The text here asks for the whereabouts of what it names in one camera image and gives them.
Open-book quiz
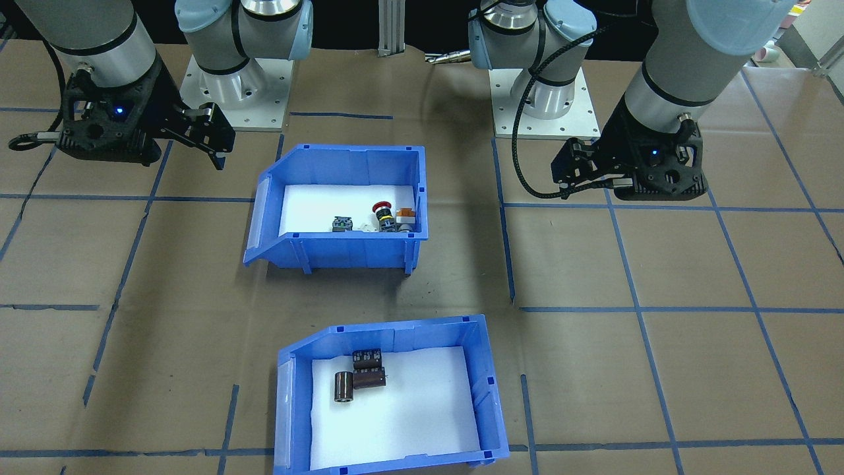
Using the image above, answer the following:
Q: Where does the white foam liner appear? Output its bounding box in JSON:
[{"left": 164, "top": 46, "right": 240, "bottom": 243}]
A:
[
  {"left": 278, "top": 183, "right": 417, "bottom": 236},
  {"left": 309, "top": 345, "right": 481, "bottom": 470}
]

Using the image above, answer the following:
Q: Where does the short aluminium profile post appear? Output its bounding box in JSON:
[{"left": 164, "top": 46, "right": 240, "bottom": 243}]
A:
[{"left": 377, "top": 0, "right": 406, "bottom": 57}]

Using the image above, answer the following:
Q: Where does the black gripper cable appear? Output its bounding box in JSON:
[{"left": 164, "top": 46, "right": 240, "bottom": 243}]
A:
[
  {"left": 8, "top": 40, "right": 70, "bottom": 152},
  {"left": 511, "top": 26, "right": 653, "bottom": 200}
]

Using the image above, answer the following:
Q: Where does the black cover cloth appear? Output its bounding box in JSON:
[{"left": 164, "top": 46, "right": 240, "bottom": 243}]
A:
[{"left": 0, "top": 0, "right": 660, "bottom": 61}]

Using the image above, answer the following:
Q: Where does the blue bin with capacitors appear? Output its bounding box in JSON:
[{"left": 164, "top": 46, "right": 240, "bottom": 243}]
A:
[{"left": 272, "top": 315, "right": 512, "bottom": 475}]

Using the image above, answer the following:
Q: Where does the white square base plate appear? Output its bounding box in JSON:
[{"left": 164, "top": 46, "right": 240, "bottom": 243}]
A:
[
  {"left": 168, "top": 54, "right": 294, "bottom": 133},
  {"left": 489, "top": 63, "right": 601, "bottom": 141}
]

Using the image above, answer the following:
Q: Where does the grey metal frame bar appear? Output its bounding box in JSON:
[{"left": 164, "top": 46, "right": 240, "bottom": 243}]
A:
[{"left": 773, "top": 0, "right": 844, "bottom": 90}]

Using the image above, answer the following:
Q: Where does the blue bin with buttons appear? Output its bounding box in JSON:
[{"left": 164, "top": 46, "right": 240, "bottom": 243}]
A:
[{"left": 243, "top": 144, "right": 429, "bottom": 274}]

